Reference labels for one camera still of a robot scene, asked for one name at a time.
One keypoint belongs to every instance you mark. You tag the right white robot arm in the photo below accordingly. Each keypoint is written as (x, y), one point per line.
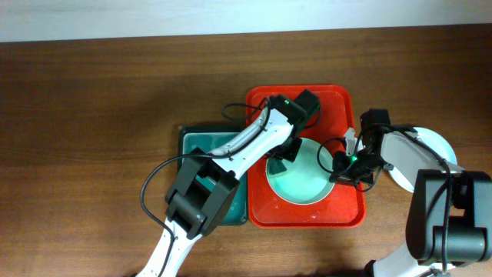
(449, 220)

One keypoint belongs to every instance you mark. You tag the pale green plate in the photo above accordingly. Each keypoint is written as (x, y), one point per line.
(305, 182)

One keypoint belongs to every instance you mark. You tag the dark green water basin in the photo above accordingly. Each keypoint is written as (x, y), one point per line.
(207, 138)

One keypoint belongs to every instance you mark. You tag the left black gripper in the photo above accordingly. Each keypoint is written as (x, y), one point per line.
(290, 156)

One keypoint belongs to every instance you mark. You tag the light blue plate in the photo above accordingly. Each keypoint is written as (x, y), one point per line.
(438, 143)

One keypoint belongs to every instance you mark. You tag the green yellow sponge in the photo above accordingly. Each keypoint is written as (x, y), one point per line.
(276, 167)

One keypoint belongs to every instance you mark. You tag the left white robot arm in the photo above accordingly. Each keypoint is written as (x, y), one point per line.
(207, 182)

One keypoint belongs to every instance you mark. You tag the red plastic tray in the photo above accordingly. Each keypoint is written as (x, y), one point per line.
(344, 206)

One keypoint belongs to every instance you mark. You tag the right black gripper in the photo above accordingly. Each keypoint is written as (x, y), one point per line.
(340, 174)

